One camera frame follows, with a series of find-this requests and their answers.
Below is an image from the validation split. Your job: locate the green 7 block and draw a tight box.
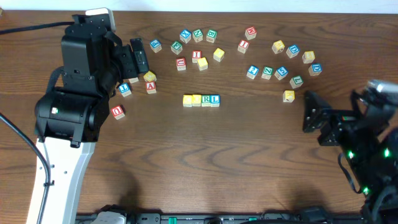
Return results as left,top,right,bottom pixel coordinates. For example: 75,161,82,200
290,75,303,89

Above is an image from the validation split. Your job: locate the blue X block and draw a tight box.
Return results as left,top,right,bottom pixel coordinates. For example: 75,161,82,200
180,29,192,44

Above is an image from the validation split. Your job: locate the green R block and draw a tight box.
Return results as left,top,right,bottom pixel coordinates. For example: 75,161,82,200
201,95,211,107

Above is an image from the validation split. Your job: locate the blue D block right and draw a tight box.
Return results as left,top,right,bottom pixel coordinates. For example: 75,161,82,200
308,63,323,76

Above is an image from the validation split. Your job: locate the blue 2 block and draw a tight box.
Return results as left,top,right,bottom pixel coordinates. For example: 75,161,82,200
246,65,259,80

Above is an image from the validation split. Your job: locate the red Y block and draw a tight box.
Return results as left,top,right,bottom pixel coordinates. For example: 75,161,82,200
129,77,139,83

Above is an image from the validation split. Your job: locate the yellow block left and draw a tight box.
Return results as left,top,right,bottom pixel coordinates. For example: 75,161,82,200
213,48,225,62

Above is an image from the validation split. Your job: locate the red I block left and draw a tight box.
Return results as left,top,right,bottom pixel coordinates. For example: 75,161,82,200
192,50,201,63

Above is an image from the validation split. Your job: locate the green Z block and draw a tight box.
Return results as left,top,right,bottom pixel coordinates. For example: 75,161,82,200
261,66,274,80

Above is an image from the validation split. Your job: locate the blue J block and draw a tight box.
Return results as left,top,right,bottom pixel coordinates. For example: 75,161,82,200
118,83,132,97

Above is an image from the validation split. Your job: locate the green E block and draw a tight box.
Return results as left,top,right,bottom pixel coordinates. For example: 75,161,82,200
170,41,183,55

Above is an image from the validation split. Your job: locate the blue 5 block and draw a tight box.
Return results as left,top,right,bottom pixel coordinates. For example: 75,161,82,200
274,66,289,80

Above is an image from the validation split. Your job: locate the red U block upper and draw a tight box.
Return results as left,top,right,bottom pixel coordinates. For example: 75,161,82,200
176,57,187,71

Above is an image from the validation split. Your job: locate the yellow S block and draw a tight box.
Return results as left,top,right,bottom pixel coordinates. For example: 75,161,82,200
197,57,208,71

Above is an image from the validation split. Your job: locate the yellow Q block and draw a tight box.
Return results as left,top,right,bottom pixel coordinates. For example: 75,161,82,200
143,71,157,82

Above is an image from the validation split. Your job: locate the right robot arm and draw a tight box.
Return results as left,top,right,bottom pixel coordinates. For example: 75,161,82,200
302,80,397,223

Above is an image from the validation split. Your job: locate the green N block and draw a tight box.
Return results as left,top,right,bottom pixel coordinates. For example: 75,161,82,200
192,29,203,42

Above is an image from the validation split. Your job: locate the blue D block upper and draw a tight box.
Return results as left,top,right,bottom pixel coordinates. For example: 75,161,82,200
286,44,300,58

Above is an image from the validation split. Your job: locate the green B block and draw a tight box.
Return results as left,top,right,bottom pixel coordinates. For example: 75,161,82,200
206,29,218,43

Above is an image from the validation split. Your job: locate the red A block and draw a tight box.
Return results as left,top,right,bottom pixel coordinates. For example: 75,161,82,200
146,82,157,94

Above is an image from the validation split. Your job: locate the yellow 8 block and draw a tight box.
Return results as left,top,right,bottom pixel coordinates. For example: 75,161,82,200
302,51,315,64

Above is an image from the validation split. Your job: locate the blue d block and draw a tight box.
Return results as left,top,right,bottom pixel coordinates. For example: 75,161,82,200
286,44,300,58
308,63,323,76

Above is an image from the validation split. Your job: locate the yellow O block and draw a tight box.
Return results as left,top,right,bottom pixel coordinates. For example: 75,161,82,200
192,95,202,107

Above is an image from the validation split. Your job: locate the red U block lower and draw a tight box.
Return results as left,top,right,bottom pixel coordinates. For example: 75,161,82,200
111,105,125,119

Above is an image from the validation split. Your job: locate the red M block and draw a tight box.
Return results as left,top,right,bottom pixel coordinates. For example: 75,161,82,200
245,26,257,40

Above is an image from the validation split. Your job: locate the blue P block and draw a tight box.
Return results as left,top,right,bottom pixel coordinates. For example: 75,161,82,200
150,39,162,53

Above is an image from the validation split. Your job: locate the yellow W block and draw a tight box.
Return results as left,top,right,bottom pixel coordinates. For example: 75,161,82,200
272,40,285,54

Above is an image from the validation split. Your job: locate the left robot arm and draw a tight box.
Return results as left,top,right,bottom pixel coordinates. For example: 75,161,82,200
27,7,149,223

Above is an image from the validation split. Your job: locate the blue L block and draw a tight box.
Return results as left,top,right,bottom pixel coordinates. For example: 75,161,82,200
210,95,221,107

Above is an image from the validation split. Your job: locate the red I block right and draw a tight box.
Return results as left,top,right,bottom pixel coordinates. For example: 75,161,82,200
238,40,249,54

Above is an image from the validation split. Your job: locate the red u block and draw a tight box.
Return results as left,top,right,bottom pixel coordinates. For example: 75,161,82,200
111,105,125,119
176,57,187,71

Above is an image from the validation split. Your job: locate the yellow K block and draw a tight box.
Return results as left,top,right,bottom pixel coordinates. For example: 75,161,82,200
282,90,295,103

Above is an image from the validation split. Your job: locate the yellow C block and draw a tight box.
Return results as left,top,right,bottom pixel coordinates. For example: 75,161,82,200
183,95,193,107

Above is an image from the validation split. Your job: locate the red i block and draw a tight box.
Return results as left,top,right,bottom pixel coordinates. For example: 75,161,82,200
238,40,249,54
192,50,201,63

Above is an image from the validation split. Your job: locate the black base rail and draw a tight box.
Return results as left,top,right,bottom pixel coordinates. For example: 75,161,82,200
74,205,364,224

